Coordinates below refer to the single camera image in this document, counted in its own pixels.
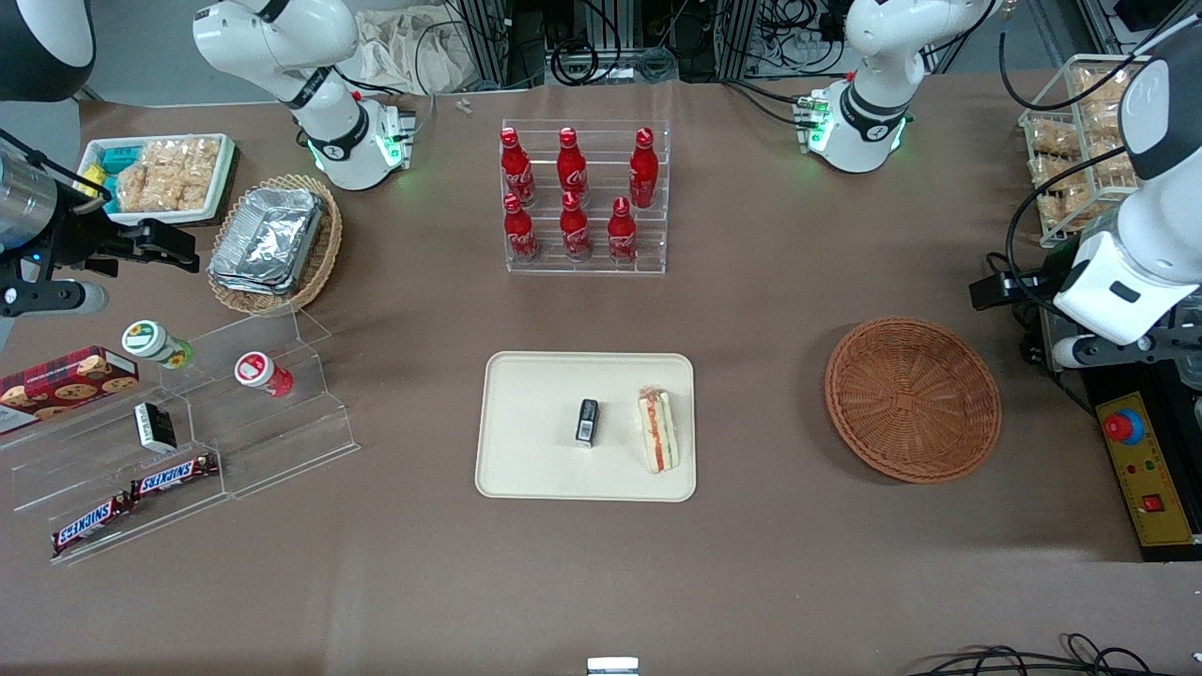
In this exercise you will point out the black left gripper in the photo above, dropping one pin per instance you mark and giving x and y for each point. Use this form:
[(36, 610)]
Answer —
[(1033, 282)]

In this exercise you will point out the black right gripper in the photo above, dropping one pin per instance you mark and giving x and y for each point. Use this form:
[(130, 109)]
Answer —
[(77, 238)]

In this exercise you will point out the sandwich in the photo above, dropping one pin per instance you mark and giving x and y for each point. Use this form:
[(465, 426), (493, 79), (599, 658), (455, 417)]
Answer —
[(659, 430)]

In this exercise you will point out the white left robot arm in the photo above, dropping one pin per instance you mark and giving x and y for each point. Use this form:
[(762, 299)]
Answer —
[(878, 56)]

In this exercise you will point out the brown round wicker basket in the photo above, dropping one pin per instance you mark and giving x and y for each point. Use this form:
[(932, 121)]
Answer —
[(911, 399)]

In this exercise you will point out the aluminium foil tray stack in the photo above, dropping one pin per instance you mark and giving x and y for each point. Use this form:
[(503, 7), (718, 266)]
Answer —
[(268, 239)]

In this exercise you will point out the light wicker basket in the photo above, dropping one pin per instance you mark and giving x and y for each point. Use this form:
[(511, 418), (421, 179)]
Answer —
[(329, 244)]

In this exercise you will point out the cream plastic tray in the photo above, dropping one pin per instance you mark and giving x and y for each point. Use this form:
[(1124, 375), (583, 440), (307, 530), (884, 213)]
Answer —
[(535, 432)]

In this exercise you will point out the rice cracker packet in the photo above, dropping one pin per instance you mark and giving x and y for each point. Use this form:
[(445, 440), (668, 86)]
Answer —
[(1056, 136), (202, 174), (134, 188), (1080, 197), (169, 176), (1099, 94)]

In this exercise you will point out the yellow snack packet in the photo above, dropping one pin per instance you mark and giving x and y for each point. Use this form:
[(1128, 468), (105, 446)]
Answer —
[(91, 178)]

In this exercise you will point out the green sunflower yogurt cup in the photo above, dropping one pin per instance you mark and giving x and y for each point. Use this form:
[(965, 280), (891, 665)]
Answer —
[(150, 340)]

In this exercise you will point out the teal snack packet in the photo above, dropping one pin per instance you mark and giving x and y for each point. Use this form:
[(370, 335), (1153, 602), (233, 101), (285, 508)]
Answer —
[(117, 160)]

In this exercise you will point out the white rectangular snack dish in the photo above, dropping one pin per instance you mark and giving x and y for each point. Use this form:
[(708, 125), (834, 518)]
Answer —
[(221, 188)]

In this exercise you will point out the red plaid cookie box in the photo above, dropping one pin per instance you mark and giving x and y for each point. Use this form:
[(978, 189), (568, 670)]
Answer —
[(66, 385)]

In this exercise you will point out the red strawberry yogurt cup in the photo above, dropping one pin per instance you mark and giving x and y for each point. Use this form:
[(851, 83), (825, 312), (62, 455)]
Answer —
[(261, 373)]

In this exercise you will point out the Snickers chocolate bar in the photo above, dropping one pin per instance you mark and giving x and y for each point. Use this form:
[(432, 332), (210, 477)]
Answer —
[(174, 476), (92, 524)]

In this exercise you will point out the clear acrylic stepped shelf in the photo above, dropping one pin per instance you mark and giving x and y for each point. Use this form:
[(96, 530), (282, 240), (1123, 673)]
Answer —
[(300, 441), (56, 469)]

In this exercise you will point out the yellow black control box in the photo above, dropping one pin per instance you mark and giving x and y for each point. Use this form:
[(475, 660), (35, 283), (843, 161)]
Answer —
[(1146, 479)]

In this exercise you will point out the white cloth bag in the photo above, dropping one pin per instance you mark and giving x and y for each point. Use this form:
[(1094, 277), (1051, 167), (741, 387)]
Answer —
[(413, 52)]

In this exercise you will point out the red cola bottle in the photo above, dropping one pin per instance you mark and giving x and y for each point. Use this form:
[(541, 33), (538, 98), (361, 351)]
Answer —
[(644, 171), (622, 235), (516, 169), (575, 230), (519, 235), (572, 167)]

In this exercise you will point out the clear acrylic bottle rack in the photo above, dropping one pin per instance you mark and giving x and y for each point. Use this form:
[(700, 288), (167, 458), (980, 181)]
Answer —
[(601, 253)]

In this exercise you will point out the small silver block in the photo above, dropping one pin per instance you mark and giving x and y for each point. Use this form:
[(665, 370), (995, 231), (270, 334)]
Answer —
[(612, 667)]

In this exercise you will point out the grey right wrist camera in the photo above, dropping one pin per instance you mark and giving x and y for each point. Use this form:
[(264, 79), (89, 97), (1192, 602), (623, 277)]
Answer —
[(56, 298)]

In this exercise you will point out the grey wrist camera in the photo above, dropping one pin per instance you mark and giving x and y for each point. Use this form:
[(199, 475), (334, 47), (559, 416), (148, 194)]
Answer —
[(1094, 352), (56, 298)]

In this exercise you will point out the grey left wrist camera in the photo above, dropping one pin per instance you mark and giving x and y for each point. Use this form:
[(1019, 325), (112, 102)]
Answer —
[(1094, 352)]

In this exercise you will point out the aluminium frame rack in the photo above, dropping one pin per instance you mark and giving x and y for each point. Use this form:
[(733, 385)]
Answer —
[(620, 33)]

